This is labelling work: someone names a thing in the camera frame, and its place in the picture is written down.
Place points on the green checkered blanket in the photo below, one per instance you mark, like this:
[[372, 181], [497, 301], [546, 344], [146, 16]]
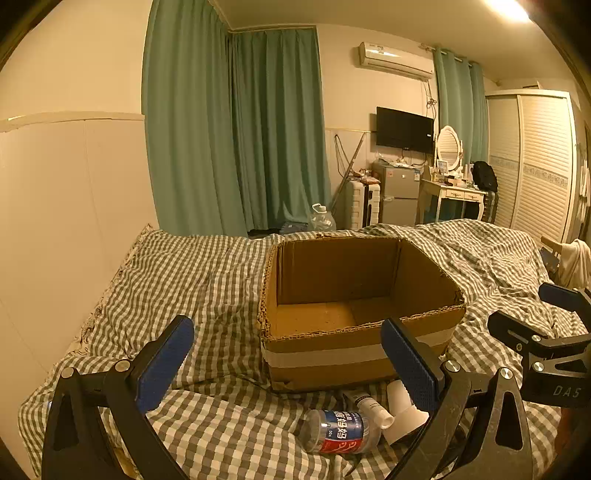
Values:
[[203, 277]]

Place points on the black wall television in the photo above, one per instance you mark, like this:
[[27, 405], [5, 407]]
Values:
[[404, 128]]

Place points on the black bag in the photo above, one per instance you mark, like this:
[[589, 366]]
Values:
[[485, 175]]

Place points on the white louvered wardrobe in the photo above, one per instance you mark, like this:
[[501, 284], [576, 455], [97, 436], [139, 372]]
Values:
[[540, 166]]

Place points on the wooden broom stick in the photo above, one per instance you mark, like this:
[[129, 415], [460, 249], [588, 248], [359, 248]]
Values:
[[351, 164]]

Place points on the large clear water jug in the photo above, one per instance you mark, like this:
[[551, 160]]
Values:
[[322, 220]]

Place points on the white garment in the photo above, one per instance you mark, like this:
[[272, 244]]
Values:
[[577, 263]]

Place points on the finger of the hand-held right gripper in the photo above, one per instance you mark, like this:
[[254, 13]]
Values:
[[512, 330], [565, 296]]

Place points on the narrow green curtain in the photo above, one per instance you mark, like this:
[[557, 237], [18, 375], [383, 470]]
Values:
[[459, 106]]

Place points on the white ribbed suitcase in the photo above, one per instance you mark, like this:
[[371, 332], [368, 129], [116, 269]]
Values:
[[358, 205]]

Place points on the white squeeze tube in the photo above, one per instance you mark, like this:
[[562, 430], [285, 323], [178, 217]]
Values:
[[369, 406]]

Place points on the wooden chair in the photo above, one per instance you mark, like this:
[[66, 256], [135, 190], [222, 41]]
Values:
[[550, 244]]

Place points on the green corner curtain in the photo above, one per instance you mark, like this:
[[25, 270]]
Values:
[[277, 129]]

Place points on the ceiling light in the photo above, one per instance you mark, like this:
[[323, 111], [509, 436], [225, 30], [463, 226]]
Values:
[[508, 9]]

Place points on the brown cardboard box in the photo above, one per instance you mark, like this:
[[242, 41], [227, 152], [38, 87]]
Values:
[[351, 355]]

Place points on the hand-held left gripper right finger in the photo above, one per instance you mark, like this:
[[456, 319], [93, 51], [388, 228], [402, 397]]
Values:
[[413, 369]]

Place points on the silver small fridge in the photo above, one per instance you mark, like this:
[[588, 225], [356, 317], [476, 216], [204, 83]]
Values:
[[399, 194]]

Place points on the wide green curtain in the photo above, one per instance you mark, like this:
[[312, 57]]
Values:
[[194, 124]]

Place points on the white air conditioner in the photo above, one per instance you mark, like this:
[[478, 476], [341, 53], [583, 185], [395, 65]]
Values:
[[392, 60]]

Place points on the white oval mirror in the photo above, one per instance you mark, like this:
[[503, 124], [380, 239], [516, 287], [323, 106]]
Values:
[[449, 145]]

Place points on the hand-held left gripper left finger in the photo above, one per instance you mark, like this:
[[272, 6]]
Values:
[[161, 364]]

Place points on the white curled band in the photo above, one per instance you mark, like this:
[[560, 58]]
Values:
[[406, 422]]

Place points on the clear plastic water bottle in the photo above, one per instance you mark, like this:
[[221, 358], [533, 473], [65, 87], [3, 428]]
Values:
[[339, 434]]

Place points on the white dressing table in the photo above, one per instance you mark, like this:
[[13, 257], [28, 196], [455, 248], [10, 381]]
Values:
[[455, 196]]

